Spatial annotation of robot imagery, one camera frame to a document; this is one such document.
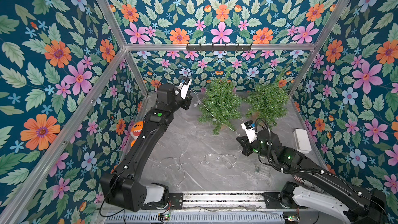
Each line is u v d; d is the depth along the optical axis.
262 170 0.82
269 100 0.82
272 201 0.72
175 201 0.73
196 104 0.82
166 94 0.53
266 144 0.53
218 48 0.92
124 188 0.38
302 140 0.89
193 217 0.70
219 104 0.75
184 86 0.62
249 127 0.63
